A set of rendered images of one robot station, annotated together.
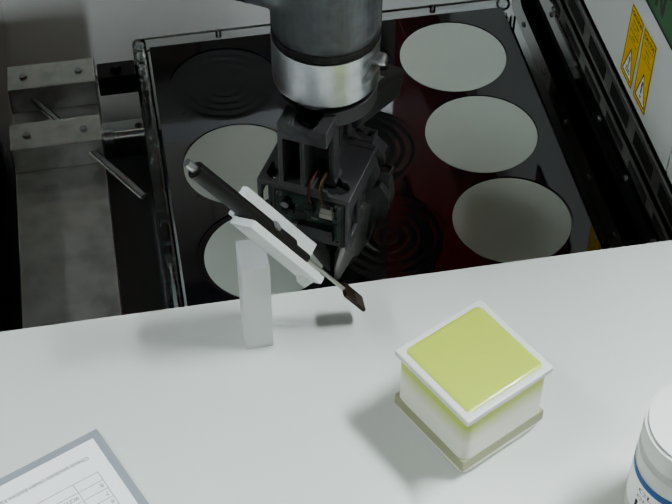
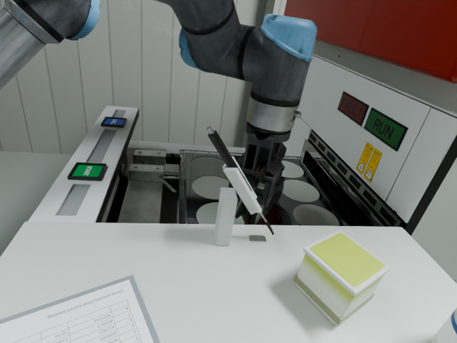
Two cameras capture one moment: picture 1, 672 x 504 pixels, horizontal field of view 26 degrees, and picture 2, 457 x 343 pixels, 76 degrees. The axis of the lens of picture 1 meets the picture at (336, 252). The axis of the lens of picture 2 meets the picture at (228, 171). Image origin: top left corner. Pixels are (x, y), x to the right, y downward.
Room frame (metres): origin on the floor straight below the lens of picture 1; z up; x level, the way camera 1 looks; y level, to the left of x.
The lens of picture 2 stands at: (0.33, 0.08, 1.27)
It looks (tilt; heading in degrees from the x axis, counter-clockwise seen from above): 29 degrees down; 358
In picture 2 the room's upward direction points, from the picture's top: 9 degrees clockwise
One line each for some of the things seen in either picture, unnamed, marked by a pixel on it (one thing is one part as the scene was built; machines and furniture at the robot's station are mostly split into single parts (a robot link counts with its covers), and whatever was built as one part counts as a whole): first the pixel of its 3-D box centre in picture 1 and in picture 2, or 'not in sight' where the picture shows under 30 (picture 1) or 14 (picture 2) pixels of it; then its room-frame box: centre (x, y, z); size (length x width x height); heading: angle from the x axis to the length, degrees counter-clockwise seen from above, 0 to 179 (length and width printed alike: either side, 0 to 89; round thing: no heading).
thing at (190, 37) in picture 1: (323, 24); (243, 155); (1.11, 0.01, 0.90); 0.37 x 0.01 x 0.01; 100
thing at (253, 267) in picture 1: (277, 268); (239, 203); (0.68, 0.04, 1.03); 0.06 x 0.04 x 0.13; 100
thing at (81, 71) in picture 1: (52, 84); (149, 157); (1.03, 0.26, 0.89); 0.08 x 0.03 x 0.03; 100
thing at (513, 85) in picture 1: (362, 150); (257, 189); (0.94, -0.02, 0.90); 0.34 x 0.34 x 0.01; 10
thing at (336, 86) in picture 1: (330, 57); (273, 113); (0.78, 0.00, 1.14); 0.08 x 0.08 x 0.05
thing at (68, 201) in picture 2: not in sight; (105, 171); (0.94, 0.35, 0.89); 0.55 x 0.09 x 0.14; 10
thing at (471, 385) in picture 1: (470, 388); (338, 275); (0.60, -0.09, 1.00); 0.07 x 0.07 x 0.07; 37
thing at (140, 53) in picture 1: (157, 176); (181, 186); (0.90, 0.15, 0.90); 0.38 x 0.01 x 0.01; 10
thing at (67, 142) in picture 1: (57, 143); (147, 172); (0.95, 0.25, 0.89); 0.08 x 0.03 x 0.03; 100
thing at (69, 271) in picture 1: (66, 227); (143, 201); (0.87, 0.23, 0.87); 0.36 x 0.08 x 0.03; 10
